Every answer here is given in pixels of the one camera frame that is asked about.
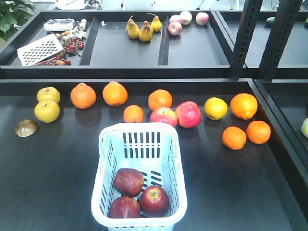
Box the light blue plastic basket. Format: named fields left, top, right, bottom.
left=91, top=122, right=187, bottom=231

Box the dark red apple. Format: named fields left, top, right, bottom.
left=140, top=186, right=169, bottom=218
left=108, top=196, right=141, bottom=218
left=113, top=168, right=144, bottom=197

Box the round orange behind apples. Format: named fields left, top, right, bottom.
left=148, top=89, right=173, bottom=111

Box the striped red apple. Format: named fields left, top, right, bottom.
left=150, top=107, right=178, bottom=127

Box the small orange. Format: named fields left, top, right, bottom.
left=221, top=126, right=246, bottom=150
left=123, top=105, right=144, bottom=123
left=246, top=120, right=271, bottom=144

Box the smooth pink red apple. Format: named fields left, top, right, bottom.
left=175, top=101, right=202, bottom=128

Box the yellow round citrus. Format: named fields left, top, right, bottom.
left=204, top=97, right=228, bottom=120

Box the knobbed orange tangerine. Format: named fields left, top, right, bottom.
left=70, top=83, right=97, bottom=109

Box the small orange left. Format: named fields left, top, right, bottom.
left=221, top=126, right=246, bottom=150

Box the brown yellow pear front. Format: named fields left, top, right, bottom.
left=139, top=21, right=153, bottom=42

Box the brown yellow pear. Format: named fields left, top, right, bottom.
left=147, top=13, right=162, bottom=32
left=126, top=15, right=140, bottom=39
left=139, top=21, right=153, bottom=42

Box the brown yellow pear left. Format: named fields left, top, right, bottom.
left=126, top=15, right=140, bottom=39

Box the pink apple on back tray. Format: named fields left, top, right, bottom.
left=168, top=21, right=182, bottom=36

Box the brown yellow pear rear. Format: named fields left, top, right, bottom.
left=147, top=13, right=162, bottom=32

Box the large orange at edge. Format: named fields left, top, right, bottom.
left=230, top=93, right=258, bottom=120

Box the small orange right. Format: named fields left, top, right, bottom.
left=246, top=120, right=271, bottom=144

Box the front yellow pear apple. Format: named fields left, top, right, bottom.
left=34, top=100, right=60, bottom=123

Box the yellow pear apple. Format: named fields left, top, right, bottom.
left=37, top=87, right=61, bottom=103
left=34, top=100, right=60, bottom=123

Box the pink apple far back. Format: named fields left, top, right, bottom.
left=195, top=12, right=209, bottom=26

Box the rear yellow pear apple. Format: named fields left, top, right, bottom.
left=37, top=87, right=61, bottom=103

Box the black back display tray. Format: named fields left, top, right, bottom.
left=0, top=10, right=308, bottom=79

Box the black display tray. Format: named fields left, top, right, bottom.
left=255, top=79, right=308, bottom=161
left=0, top=10, right=308, bottom=79

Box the brown half bun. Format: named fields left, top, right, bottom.
left=15, top=119, right=39, bottom=137

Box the white perforated plastic board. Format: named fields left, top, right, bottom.
left=17, top=34, right=63, bottom=66

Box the dark green avocado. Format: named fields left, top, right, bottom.
left=266, top=17, right=275, bottom=27

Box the left pink green peach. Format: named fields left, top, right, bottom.
left=301, top=118, right=308, bottom=138

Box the potted green plant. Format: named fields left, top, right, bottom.
left=0, top=0, right=36, bottom=41

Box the black perforated post right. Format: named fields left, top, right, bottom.
left=259, top=0, right=302, bottom=82

